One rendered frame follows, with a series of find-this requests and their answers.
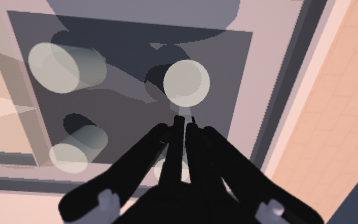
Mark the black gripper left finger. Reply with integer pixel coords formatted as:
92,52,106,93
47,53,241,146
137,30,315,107
58,106,186,224

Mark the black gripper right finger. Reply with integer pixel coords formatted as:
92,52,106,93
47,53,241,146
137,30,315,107
184,107,325,224

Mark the translucent grey cylinder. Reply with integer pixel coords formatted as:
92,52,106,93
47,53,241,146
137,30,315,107
28,43,106,93
163,60,210,107
49,125,108,173
154,141,189,181

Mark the shallow rectangular tray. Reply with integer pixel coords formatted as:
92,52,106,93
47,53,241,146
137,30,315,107
0,14,50,167

